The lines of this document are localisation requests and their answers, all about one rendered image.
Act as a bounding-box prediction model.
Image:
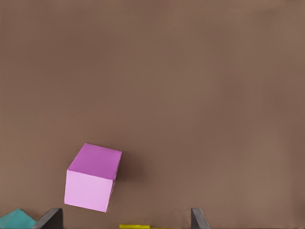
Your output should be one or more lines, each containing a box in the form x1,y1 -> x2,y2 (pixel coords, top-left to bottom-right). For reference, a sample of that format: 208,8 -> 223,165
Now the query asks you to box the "yellow cube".
119,224 -> 151,229

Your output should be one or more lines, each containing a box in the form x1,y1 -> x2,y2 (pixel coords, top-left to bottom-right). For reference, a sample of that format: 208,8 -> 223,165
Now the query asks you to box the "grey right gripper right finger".
191,208 -> 212,229

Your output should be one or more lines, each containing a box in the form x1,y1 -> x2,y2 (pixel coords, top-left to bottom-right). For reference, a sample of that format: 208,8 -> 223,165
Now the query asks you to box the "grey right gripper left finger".
33,208 -> 64,229

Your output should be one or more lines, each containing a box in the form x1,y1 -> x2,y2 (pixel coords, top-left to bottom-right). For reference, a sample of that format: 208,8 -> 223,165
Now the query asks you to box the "teal cube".
0,208 -> 38,229

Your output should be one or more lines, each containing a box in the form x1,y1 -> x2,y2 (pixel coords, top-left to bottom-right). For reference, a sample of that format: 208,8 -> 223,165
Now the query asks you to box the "pink cube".
64,143 -> 122,213

